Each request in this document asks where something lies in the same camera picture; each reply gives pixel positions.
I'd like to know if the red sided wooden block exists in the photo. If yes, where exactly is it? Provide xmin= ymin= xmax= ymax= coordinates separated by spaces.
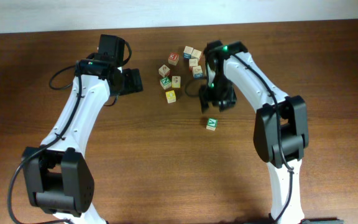
xmin=188 ymin=58 xmax=198 ymax=71

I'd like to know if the plain top wooden block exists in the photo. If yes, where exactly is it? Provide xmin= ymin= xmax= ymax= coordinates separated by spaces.
xmin=191 ymin=49 xmax=202 ymax=60

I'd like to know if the picture top wooden block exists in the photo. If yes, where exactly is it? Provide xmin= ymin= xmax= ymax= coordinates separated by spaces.
xmin=158 ymin=65 xmax=170 ymax=78

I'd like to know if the blue sided wooden block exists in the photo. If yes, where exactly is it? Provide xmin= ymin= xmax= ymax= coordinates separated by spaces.
xmin=183 ymin=46 xmax=194 ymax=59

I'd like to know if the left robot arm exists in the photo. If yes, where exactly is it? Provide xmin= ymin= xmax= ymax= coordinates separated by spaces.
xmin=22 ymin=59 xmax=143 ymax=223

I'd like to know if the green N wooden block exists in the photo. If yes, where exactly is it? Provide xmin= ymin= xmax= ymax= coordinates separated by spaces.
xmin=160 ymin=77 xmax=172 ymax=90

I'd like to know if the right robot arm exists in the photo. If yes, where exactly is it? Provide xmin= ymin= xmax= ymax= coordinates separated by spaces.
xmin=199 ymin=40 xmax=309 ymax=223

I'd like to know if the red letter wooden block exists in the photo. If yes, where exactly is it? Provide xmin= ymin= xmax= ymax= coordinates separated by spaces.
xmin=168 ymin=53 xmax=180 ymax=66

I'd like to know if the yellow sided picture block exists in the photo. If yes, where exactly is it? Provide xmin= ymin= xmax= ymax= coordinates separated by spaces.
xmin=172 ymin=76 xmax=181 ymax=88

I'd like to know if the blue bordered wooden block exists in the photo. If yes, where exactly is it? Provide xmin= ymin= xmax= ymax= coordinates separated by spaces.
xmin=191 ymin=65 xmax=203 ymax=79

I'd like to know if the green V wooden block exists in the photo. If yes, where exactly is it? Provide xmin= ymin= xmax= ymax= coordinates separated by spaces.
xmin=206 ymin=118 xmax=218 ymax=131

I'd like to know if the yellow wooden block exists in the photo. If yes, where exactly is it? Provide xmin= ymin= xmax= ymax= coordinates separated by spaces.
xmin=165 ymin=90 xmax=177 ymax=103

